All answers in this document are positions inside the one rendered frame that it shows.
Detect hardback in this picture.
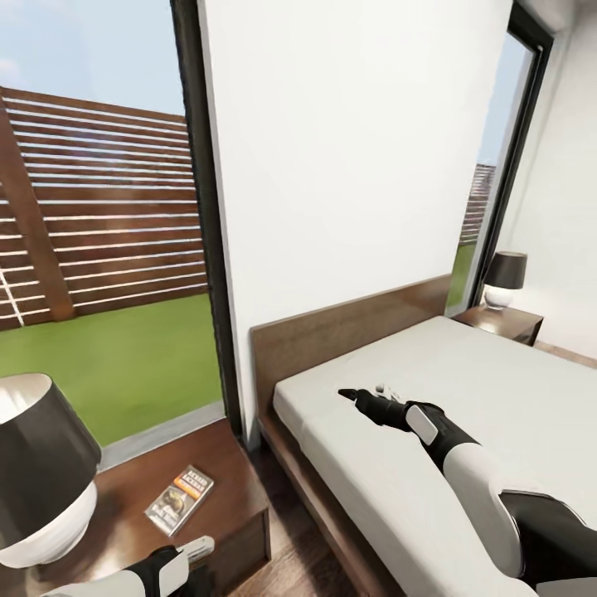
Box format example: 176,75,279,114
143,465,213,538

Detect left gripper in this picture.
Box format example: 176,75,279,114
185,565,216,597

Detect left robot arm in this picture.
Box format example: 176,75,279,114
40,536,216,597

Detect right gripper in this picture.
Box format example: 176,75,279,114
337,389,393,425

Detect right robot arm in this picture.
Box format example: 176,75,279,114
337,382,597,597

